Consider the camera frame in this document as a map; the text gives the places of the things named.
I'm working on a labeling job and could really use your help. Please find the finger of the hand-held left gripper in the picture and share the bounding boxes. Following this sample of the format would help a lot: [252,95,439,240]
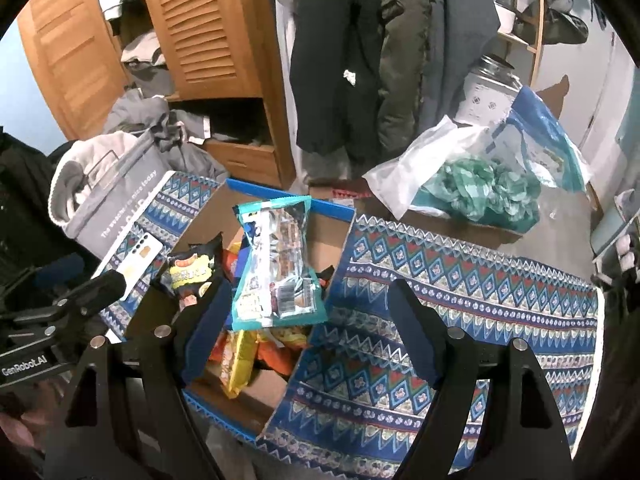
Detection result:
[47,270,128,321]
[30,254,86,288]

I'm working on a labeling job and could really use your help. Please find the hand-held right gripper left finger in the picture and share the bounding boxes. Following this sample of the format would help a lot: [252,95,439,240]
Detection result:
[47,275,233,480]

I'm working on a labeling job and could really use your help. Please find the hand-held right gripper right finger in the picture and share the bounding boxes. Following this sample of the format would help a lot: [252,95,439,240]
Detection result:
[387,277,576,480]

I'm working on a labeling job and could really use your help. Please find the long gold biscuit packet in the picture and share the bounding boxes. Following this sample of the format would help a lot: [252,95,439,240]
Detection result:
[220,330,266,401]

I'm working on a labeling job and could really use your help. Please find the black cartoon snack packet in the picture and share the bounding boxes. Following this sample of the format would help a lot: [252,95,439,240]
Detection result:
[152,232,226,311]

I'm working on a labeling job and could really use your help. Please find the teal snack packet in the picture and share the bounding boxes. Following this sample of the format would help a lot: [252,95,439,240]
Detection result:
[231,196,331,332]

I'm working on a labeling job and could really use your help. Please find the blue cardboard box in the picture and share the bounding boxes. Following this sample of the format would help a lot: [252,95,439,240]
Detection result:
[182,177,357,448]

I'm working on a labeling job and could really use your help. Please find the person's left hand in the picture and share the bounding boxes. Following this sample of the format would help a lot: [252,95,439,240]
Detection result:
[0,380,71,461]

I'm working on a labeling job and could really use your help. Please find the white smartphone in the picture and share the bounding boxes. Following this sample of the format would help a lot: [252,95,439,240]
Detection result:
[102,236,163,302]

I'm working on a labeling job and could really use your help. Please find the black cloth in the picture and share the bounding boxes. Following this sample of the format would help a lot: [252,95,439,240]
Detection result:
[0,130,91,301]

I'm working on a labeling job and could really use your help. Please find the blue patterned tablecloth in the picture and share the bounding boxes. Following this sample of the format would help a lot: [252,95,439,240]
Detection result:
[92,170,601,476]

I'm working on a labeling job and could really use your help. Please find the white hoodie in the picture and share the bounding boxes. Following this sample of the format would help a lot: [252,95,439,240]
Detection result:
[47,132,151,226]

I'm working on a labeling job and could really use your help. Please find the grey tote bag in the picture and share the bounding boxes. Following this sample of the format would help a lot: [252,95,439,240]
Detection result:
[65,130,173,261]

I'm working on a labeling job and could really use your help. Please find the teal checkered cloth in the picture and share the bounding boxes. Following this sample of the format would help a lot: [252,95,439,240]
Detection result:
[415,157,543,226]

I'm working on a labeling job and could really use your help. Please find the white plastic bag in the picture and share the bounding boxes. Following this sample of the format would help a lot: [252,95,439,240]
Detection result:
[362,115,493,221]

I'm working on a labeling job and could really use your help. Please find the grey clothes pile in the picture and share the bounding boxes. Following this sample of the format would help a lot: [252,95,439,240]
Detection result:
[102,87,231,181]

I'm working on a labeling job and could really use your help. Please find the wooden wardrobe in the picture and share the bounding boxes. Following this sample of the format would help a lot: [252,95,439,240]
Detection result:
[17,0,296,191]

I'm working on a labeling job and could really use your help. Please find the plain wooden wardrobe door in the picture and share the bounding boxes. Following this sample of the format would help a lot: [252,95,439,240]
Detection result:
[17,0,131,141]

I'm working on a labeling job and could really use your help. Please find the grey clothes in wardrobe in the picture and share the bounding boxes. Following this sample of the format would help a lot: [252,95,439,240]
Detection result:
[120,30,173,96]

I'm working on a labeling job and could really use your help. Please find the shoe rack with shoes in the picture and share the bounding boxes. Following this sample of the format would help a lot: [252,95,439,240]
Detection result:
[590,190,640,256]

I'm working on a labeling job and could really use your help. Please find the white shoes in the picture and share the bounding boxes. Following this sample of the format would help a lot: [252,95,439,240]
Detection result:
[612,232,640,271]

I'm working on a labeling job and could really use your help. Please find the white patterned appliance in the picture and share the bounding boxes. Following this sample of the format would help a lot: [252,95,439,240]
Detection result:
[455,52,521,131]

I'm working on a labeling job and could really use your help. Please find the blue plastic bag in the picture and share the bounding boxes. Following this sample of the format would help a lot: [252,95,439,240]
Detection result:
[492,85,593,193]

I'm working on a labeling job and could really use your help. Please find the olive hanging coat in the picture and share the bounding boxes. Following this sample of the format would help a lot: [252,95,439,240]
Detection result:
[375,0,433,161]

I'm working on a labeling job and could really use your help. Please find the louvered wardrobe door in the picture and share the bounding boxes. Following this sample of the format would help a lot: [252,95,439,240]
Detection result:
[135,0,266,101]

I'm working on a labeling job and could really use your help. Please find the black hanging jacket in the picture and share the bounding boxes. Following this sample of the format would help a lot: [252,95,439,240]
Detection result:
[290,0,386,153]

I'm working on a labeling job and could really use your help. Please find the grey-blue hanging coat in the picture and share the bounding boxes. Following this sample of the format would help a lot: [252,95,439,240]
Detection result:
[425,0,501,126]

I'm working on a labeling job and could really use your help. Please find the white door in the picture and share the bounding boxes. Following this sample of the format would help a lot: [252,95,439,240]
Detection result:
[580,30,640,171]

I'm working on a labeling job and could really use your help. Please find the white hanging shirt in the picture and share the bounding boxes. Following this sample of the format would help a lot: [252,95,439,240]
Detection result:
[272,0,306,186]

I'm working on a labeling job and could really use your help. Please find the white pot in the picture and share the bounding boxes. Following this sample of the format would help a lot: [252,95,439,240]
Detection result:
[495,0,518,36]

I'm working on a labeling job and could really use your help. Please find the wooden shelf rack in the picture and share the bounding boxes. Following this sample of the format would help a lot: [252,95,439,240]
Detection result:
[492,0,548,91]

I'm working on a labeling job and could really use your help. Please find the dark grey cloth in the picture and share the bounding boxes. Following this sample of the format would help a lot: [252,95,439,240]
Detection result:
[520,0,591,46]

